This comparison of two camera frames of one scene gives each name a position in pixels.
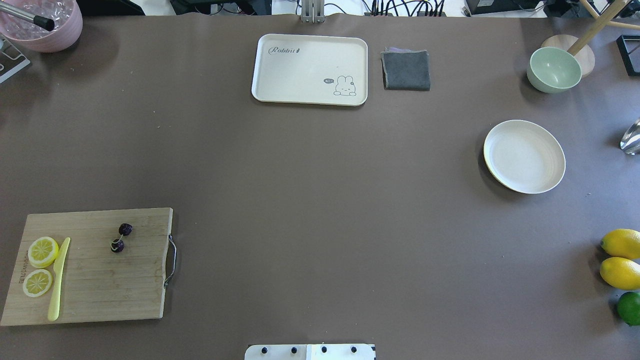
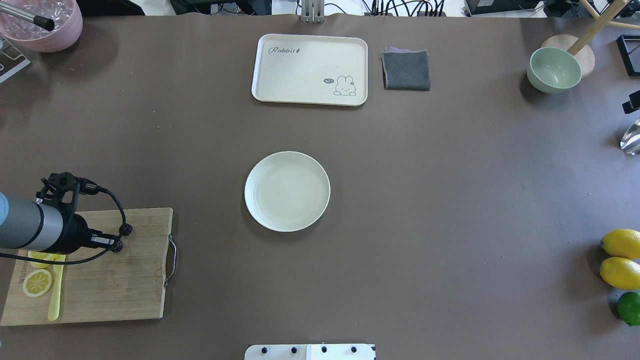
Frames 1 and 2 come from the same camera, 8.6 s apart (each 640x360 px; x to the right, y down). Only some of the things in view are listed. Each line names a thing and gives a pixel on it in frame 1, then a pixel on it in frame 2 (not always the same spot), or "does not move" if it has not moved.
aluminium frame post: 312,11 does not move
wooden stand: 578,46 does not move
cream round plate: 523,157 to 287,191
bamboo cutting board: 117,263 does not move
